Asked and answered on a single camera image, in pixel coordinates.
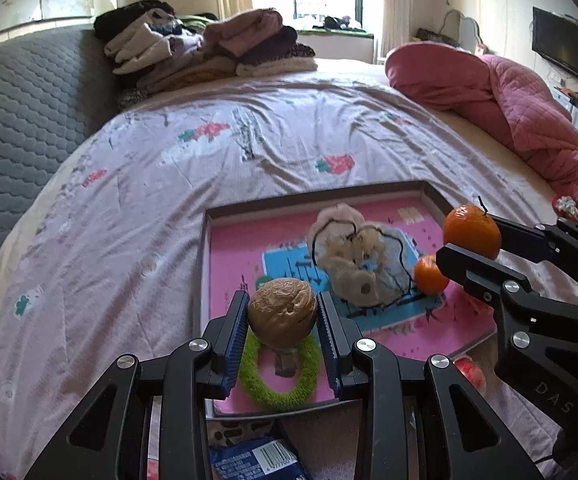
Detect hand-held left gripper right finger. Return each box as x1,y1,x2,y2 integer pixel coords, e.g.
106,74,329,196
316,291,546,480

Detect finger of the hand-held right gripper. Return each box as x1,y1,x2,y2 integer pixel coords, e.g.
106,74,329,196
436,242,578,362
488,212,578,302

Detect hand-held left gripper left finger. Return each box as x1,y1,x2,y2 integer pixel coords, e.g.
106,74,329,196
24,290,251,480

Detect tangerine with stem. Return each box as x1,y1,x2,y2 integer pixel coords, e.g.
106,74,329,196
443,204,502,261

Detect small tangerine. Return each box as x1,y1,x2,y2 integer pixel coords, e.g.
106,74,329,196
414,255,450,295

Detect green fuzzy ring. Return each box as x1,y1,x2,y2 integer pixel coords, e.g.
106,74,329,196
239,332,320,413

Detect walnut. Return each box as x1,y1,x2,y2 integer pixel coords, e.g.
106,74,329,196
247,277,318,348

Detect pink illustrated tray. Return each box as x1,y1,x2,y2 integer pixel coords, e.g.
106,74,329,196
200,180,500,418

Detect red white chocolate egg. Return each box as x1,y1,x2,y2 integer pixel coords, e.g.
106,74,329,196
453,356,486,393

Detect pink book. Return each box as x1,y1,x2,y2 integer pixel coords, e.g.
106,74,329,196
209,199,494,408

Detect blue snack packet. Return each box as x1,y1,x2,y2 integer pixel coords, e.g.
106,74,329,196
209,435,312,480

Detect pink quilt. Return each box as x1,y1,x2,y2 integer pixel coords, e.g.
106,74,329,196
385,42,578,233

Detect strawberry print bed sheet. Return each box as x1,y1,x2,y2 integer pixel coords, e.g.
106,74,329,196
0,57,578,480

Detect black television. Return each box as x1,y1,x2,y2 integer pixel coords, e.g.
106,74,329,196
532,6,578,91

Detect white framed mirror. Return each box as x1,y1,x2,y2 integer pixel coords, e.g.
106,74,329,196
441,8,484,54

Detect green windowsill mat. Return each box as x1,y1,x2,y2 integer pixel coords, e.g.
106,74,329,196
296,27,374,39

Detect dark clothes on windowsill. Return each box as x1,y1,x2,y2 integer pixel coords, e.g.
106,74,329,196
321,15,364,31

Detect pile of folded clothes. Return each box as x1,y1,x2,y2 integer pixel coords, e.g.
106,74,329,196
94,1,317,96

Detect grey quilted headboard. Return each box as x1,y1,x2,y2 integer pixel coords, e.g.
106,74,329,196
0,27,124,321

